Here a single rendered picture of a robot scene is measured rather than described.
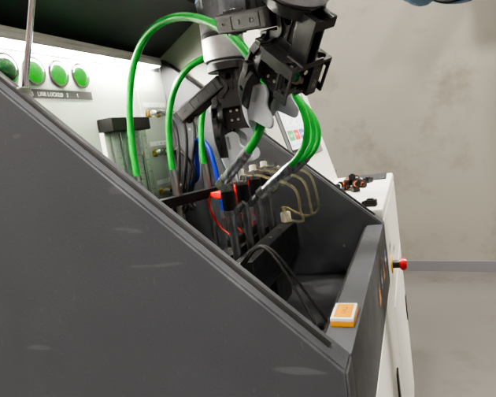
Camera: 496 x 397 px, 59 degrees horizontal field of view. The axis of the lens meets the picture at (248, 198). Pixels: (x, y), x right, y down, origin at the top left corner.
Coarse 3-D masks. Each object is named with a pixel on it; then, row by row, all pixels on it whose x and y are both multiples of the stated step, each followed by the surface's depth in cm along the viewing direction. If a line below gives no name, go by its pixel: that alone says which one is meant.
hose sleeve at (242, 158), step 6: (240, 156) 69; (246, 156) 69; (234, 162) 71; (240, 162) 70; (228, 168) 72; (234, 168) 71; (240, 168) 71; (228, 174) 72; (234, 174) 72; (222, 180) 73; (228, 180) 73
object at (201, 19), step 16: (176, 16) 73; (192, 16) 71; (144, 32) 80; (240, 48) 65; (128, 80) 86; (128, 96) 87; (128, 112) 88; (128, 128) 90; (256, 128) 66; (128, 144) 91; (256, 144) 68
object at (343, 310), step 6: (342, 306) 60; (348, 306) 60; (336, 312) 58; (342, 312) 58; (348, 312) 58; (354, 318) 57; (336, 324) 57; (342, 324) 57; (348, 324) 56; (354, 324) 57
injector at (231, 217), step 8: (232, 184) 85; (224, 192) 84; (232, 192) 85; (224, 200) 85; (232, 200) 85; (224, 208) 85; (232, 208) 85; (240, 208) 85; (232, 216) 85; (232, 224) 86; (232, 232) 86; (232, 240) 86; (232, 248) 87; (240, 248) 87; (240, 256) 87
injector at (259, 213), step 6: (252, 180) 99; (258, 180) 99; (252, 186) 99; (258, 186) 99; (252, 192) 100; (264, 198) 100; (258, 204) 100; (258, 210) 100; (258, 216) 101; (258, 222) 101; (264, 222) 101; (258, 228) 101; (264, 228) 101; (258, 234) 102; (264, 234) 101
